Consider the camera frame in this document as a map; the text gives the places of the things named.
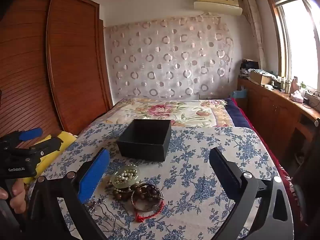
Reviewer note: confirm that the pink tissue pack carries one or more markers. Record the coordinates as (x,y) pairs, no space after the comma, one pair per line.
(297,96)

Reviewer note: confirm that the blue floral bed sheet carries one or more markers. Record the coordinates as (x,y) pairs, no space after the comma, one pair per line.
(195,180)

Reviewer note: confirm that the circle patterned curtain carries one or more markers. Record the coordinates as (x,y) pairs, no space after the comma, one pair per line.
(170,57)

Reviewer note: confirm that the yellow cloth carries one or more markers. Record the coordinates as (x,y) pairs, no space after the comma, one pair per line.
(63,140)

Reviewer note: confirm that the silver bangle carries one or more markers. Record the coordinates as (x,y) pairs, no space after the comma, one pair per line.
(146,208)

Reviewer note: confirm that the cardboard box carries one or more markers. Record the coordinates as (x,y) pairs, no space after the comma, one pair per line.
(260,77)

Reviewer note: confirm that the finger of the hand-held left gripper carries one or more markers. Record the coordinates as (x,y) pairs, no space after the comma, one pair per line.
(50,145)
(30,133)

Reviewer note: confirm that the pale green jade bangle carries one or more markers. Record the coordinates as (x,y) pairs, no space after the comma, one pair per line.
(122,184)

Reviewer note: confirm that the person's left hand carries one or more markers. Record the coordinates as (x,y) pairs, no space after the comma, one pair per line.
(18,196)

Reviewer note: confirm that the black jewelry box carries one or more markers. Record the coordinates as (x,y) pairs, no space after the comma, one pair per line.
(142,142)

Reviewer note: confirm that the pale window curtain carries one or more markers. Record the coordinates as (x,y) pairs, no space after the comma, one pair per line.
(255,25)

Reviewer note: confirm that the dark blue blanket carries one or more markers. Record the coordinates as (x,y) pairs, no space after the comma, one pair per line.
(236,112)

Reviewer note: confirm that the wooden wardrobe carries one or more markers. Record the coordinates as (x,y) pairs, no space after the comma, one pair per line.
(62,67)

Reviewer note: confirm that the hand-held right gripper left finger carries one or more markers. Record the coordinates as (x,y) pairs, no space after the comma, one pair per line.
(93,172)

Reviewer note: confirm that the red blanket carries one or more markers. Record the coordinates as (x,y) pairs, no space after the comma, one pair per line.
(275,160)

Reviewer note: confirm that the wooden cabinet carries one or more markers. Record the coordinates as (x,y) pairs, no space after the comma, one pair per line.
(270,110)

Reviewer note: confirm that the light blue cloth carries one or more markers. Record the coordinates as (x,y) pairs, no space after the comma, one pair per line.
(238,94)

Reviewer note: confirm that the wall air conditioner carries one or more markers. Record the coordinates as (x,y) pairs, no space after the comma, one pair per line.
(217,5)

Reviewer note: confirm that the window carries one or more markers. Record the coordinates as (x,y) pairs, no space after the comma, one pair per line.
(300,42)

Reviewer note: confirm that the dark clothes pile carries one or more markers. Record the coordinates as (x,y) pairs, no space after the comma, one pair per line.
(247,66)

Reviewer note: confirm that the pink floral quilt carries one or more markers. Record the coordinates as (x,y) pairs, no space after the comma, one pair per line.
(162,111)

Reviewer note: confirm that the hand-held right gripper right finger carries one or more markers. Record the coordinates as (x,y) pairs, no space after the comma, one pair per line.
(223,172)

